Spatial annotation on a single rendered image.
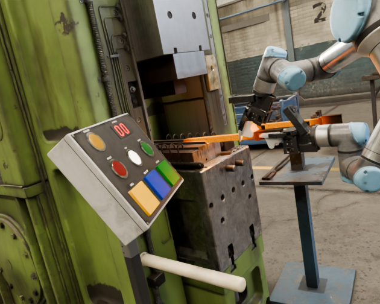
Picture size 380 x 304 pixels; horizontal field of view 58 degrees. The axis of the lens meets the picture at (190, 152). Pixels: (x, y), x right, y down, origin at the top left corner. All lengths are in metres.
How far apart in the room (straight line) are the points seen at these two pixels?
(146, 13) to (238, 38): 8.72
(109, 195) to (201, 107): 1.02
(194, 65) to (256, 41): 8.36
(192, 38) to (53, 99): 0.62
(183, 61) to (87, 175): 0.72
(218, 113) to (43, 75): 0.83
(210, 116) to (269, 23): 7.95
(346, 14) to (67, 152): 0.66
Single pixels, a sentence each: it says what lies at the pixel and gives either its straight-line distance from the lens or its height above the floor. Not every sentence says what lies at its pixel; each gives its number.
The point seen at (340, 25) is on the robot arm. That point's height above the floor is 1.32.
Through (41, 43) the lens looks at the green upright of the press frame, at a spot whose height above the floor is 1.50.
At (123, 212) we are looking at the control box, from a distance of 0.81.
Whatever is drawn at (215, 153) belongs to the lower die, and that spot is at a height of 0.93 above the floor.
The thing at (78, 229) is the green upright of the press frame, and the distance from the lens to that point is 1.67.
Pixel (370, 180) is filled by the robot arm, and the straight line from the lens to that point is 1.08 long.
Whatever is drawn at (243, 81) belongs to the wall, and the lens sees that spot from 10.03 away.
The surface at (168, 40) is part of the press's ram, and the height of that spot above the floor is 1.42.
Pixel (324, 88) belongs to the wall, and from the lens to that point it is 9.15.
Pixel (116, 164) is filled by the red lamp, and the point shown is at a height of 1.10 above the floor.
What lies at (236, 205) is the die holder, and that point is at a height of 0.69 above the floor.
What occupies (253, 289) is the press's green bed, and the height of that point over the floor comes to 0.19.
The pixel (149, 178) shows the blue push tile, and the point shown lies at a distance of 0.92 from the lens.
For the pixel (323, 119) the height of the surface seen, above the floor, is 0.98.
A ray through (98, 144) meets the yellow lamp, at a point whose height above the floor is 1.16.
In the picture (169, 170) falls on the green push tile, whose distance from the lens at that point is 1.04.
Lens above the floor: 1.27
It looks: 12 degrees down
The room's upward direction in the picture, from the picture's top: 11 degrees counter-clockwise
